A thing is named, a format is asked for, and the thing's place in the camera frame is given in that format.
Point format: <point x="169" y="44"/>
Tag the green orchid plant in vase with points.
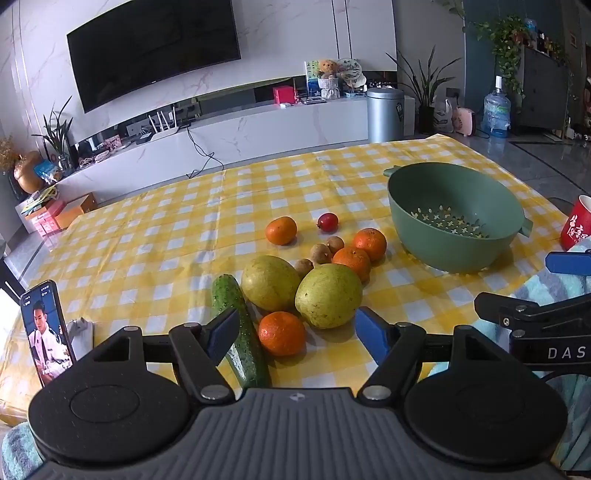
<point x="57" y="134"/>

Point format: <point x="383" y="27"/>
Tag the grey phone stand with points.
<point x="79" y="326"/>

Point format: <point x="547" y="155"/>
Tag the green pothos plant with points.
<point x="505" y="37"/>

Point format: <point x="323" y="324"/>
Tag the orange cardboard box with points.
<point x="74" y="210"/>

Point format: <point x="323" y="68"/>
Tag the white marble tv cabinet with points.
<point x="258" y="134"/>

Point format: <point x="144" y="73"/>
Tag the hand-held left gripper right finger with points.
<point x="371" y="334"/>

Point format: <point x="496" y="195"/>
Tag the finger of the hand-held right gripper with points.
<point x="568" y="265"/>
<point x="508" y="310"/>

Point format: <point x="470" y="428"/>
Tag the brown kiwi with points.
<point x="320" y="253"/>
<point x="304" y="267"/>
<point x="335" y="244"/>

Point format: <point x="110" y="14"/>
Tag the green cucumber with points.
<point x="231" y="295"/>

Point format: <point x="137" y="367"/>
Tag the round paper fan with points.
<point x="351" y="69"/>

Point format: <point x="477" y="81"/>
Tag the white plastic bag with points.
<point x="444" y="117"/>

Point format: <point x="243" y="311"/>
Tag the yellow checked tablecloth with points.
<point x="184" y="230"/>

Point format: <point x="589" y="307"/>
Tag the gold gourd vase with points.
<point x="27" y="173"/>

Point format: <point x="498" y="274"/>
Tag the blue water jug with pump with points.
<point x="496" y="110"/>

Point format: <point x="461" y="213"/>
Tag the dark grey cabinet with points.
<point x="545" y="87"/>

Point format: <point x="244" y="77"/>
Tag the red mug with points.
<point x="577" y="221"/>

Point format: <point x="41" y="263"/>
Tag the colourful picture card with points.
<point x="311" y="76"/>

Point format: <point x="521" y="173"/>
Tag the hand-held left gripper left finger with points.
<point x="224" y="334"/>

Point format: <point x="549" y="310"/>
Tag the red box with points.
<point x="284" y="94"/>

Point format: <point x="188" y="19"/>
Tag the black smartphone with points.
<point x="46" y="332"/>

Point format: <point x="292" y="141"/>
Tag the blue snack bag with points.
<point x="46" y="170"/>

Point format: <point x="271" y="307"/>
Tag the black wall television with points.
<point x="154" y="55"/>

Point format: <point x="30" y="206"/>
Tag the green colander bowl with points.
<point x="443" y="194"/>

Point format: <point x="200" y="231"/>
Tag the potted snake plant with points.
<point x="427" y="119"/>

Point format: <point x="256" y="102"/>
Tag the dried yellow flowers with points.
<point x="7" y="152"/>

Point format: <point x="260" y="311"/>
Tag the trailing wall vine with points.
<point x="455" y="7"/>

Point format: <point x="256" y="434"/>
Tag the white router with antennas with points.
<point x="164" y="131"/>

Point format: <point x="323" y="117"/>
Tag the pink small appliance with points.
<point x="464" y="121"/>

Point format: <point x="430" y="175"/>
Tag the orange mandarin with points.
<point x="369" y="243"/>
<point x="280" y="230"/>
<point x="281" y="333"/>
<point x="352" y="263"/>

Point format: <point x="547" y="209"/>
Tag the pile of papers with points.
<point x="39" y="196"/>

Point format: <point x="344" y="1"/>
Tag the silver trash can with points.
<point x="385" y="115"/>

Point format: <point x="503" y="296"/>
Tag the yellow-green mango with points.
<point x="328" y="295"/>
<point x="270" y="282"/>

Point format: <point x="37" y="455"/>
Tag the small red tomato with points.
<point x="328" y="220"/>

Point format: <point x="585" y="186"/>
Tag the pink boxes stack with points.
<point x="44" y="221"/>

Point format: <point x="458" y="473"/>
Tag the teddy bear in white pot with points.
<point x="328" y="78"/>

